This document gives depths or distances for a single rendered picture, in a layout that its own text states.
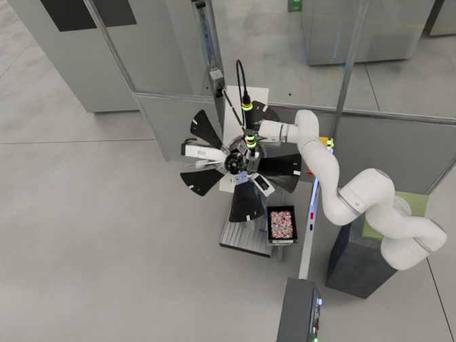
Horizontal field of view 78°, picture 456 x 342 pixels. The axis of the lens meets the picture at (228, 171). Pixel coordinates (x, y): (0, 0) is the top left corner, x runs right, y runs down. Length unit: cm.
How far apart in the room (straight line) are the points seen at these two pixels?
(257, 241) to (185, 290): 74
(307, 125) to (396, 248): 58
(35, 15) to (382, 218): 359
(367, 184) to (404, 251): 39
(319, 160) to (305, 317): 59
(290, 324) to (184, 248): 168
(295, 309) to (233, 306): 132
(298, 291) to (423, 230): 50
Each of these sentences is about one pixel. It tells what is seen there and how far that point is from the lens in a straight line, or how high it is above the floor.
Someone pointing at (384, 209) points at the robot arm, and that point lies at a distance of 104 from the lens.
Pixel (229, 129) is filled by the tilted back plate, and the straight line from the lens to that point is 182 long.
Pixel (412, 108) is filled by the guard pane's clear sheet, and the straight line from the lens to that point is 220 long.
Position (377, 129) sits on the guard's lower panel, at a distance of 230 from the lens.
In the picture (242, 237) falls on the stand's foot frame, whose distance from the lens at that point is 257.
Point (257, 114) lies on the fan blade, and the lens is 156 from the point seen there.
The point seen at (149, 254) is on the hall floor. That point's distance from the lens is 283.
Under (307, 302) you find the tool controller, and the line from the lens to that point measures 122.
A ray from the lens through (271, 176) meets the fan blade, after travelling 154.
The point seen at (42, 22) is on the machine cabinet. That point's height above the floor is 129.
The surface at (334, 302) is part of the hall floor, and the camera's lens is 253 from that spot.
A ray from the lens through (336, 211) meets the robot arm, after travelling 97.
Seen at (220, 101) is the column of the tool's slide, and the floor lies 111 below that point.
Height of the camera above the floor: 244
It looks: 53 degrees down
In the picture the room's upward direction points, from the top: 13 degrees counter-clockwise
